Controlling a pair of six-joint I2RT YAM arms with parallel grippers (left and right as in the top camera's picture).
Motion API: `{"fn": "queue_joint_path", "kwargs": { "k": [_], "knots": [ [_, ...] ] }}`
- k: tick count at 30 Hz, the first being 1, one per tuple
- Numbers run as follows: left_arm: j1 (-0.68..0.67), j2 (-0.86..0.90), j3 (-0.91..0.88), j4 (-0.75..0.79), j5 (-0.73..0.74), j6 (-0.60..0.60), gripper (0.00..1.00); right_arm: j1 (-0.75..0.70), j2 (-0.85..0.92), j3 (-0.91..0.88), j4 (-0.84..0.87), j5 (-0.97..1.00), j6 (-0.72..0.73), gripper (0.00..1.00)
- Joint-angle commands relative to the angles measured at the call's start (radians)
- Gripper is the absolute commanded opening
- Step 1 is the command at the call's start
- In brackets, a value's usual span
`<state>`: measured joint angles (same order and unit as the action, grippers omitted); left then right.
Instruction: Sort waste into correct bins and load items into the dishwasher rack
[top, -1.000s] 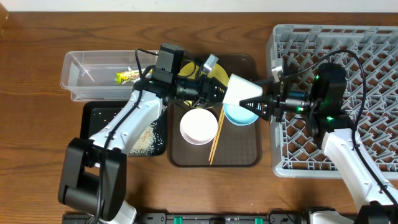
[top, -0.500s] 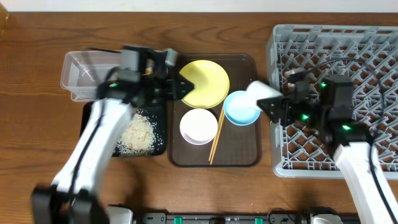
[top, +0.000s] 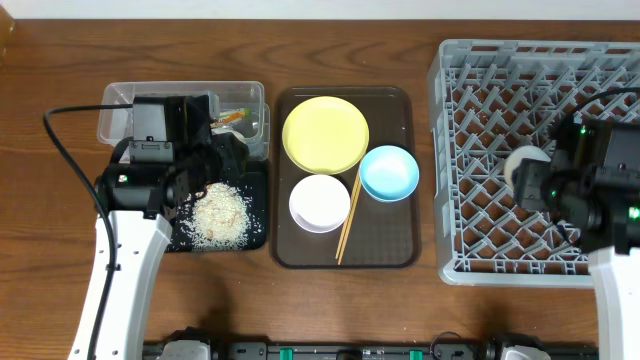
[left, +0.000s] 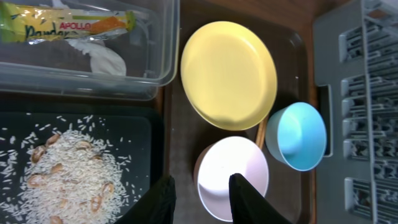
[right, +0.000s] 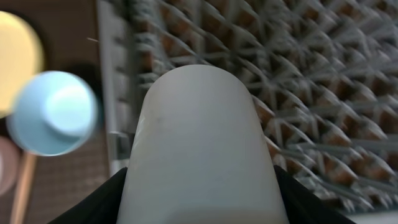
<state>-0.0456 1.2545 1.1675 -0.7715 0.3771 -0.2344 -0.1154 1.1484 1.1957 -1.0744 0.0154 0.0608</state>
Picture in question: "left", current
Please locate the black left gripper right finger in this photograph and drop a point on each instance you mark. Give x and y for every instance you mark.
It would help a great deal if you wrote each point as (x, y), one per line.
(248, 206)

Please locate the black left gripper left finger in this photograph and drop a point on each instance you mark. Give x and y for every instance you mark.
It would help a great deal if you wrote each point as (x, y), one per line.
(156, 206)

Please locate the white bowl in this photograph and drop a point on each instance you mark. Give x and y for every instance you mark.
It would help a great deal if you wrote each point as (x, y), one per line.
(218, 162)

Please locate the rice and nuts leftovers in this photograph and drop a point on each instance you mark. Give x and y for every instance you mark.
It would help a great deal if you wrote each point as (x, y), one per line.
(64, 169)

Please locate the yellow green snack wrapper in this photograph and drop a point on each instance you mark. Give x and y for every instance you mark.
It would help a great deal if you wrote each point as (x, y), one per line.
(35, 24)

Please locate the grey dishwasher rack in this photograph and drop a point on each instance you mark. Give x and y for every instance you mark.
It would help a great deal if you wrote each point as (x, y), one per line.
(355, 68)

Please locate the wooden chopstick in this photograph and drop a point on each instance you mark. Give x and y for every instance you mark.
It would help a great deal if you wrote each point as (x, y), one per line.
(261, 132)

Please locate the black rectangular tray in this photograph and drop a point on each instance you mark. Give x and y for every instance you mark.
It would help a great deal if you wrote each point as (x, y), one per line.
(133, 135)

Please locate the light blue bowl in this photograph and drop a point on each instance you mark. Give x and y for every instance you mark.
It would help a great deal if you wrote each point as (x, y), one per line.
(296, 136)

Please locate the yellow plate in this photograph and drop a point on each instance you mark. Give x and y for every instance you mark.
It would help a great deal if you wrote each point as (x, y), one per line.
(228, 75)

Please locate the crumpled white tissue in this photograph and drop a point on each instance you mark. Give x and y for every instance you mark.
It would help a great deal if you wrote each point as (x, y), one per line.
(99, 57)

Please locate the clear plastic bin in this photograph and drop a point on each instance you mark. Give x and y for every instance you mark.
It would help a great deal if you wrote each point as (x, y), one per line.
(150, 52)

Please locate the brown serving tray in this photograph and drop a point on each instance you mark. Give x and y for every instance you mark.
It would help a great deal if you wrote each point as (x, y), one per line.
(283, 27)

